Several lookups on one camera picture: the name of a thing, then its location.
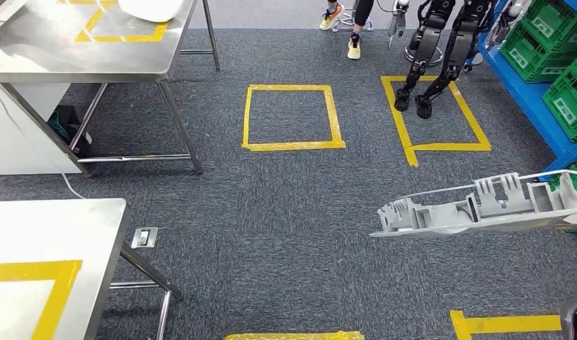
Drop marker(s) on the white plastic cover part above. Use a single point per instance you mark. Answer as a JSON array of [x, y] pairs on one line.
[[150, 9]]

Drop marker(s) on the yellow tape on workbench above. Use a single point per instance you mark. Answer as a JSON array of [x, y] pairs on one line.
[[58, 291]]

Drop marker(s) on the steel floor socket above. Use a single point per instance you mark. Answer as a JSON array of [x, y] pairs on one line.
[[144, 238]]

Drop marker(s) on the blue steel shelf rack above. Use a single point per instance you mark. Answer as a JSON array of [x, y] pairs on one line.
[[527, 103]]

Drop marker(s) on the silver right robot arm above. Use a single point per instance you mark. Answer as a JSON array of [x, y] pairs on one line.
[[576, 319]]

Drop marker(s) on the chrome stool base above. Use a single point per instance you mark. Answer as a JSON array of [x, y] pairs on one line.
[[439, 57]]

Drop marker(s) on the black humanoid robot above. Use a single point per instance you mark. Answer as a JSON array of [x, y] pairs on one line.
[[429, 42]]

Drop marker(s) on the person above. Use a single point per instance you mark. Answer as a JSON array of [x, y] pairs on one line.
[[358, 28]]

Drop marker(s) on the grey plastic wheel hubcap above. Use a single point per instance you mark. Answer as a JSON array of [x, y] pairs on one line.
[[457, 218]]

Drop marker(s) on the dark bag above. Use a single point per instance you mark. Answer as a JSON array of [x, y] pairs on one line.
[[67, 126]]

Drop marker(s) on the yellow floor tape square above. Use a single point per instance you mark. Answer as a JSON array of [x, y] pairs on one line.
[[438, 146], [504, 324]]

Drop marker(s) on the white partition panel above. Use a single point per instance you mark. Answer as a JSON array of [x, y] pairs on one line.
[[21, 136]]

